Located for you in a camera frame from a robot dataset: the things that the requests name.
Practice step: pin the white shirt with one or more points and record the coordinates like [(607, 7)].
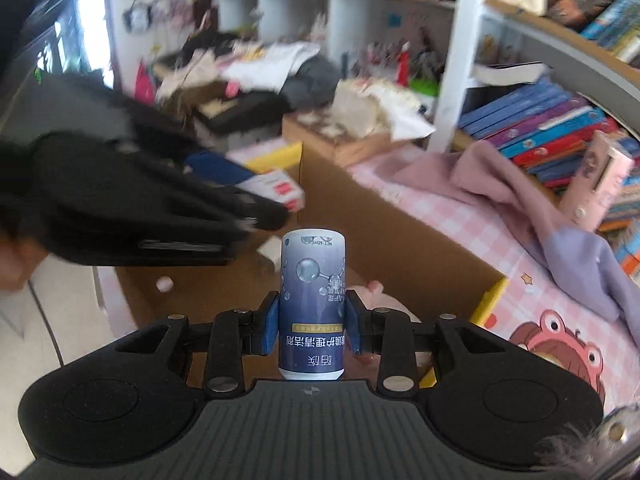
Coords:
[(270, 67)]

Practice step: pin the cup of pens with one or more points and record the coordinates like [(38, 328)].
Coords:
[(372, 62)]

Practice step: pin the person's left hand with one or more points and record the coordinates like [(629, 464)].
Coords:
[(17, 262)]

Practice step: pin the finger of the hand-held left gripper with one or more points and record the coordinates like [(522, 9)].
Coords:
[(220, 170), (240, 210)]

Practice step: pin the small printed white box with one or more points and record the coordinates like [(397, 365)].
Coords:
[(275, 190)]

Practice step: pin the pink cloth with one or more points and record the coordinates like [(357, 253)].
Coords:
[(480, 180)]

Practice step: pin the grey furry garment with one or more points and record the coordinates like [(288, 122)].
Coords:
[(590, 445)]

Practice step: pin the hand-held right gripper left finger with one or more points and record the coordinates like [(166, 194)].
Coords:
[(266, 327)]

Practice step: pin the pink checked tablecloth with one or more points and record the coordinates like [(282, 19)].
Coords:
[(540, 310)]

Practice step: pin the yellow cardboard box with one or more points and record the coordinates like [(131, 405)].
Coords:
[(400, 245)]

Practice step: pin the pink cylindrical humidifier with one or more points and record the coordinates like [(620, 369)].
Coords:
[(597, 180)]

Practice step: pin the white bookshelf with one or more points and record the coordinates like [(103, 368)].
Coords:
[(457, 60)]

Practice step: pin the blue labelled bottle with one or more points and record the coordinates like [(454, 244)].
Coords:
[(312, 280)]

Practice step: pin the open white book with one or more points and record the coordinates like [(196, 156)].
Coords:
[(510, 74)]

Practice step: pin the dark grey garment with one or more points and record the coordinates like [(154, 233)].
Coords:
[(312, 82)]

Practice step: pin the row of colourful paperback books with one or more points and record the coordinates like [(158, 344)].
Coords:
[(600, 5)]

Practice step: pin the red tassel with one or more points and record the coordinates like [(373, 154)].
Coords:
[(404, 65)]

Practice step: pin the row of blue picture books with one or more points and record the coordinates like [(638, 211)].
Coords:
[(540, 125)]

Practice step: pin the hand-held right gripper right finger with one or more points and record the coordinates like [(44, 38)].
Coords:
[(354, 327)]

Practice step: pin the patterned tissue box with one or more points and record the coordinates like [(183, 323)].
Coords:
[(360, 110)]

